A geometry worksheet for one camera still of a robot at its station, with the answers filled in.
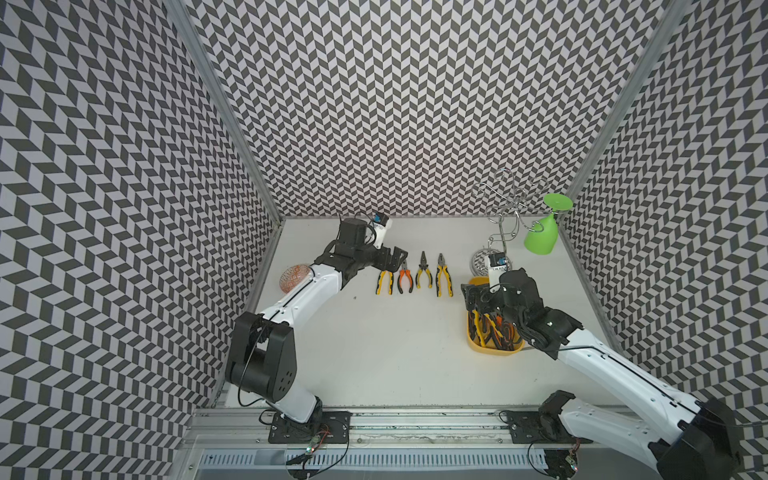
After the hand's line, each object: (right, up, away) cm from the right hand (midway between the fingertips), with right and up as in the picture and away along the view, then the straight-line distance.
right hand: (479, 287), depth 80 cm
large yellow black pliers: (-7, +4, +22) cm, 24 cm away
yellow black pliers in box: (+2, -13, +7) cm, 15 cm away
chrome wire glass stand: (+9, +25, +2) cm, 26 cm away
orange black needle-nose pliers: (-21, +2, +22) cm, 31 cm away
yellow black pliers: (-28, -1, +19) cm, 34 cm away
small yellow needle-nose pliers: (-13, +4, +25) cm, 28 cm away
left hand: (-24, +10, +6) cm, 26 cm away
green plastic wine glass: (+18, +14, +2) cm, 23 cm away
